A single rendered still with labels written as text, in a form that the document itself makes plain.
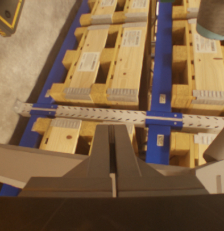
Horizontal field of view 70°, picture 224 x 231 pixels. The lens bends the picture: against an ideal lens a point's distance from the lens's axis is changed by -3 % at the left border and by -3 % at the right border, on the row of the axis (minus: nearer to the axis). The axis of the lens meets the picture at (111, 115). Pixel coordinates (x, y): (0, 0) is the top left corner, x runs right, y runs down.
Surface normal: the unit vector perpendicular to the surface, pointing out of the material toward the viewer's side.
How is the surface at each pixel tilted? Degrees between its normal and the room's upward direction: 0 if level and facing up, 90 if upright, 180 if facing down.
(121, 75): 90
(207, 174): 71
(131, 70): 90
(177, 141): 90
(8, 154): 90
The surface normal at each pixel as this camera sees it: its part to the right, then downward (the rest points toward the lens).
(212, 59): -0.18, -0.45
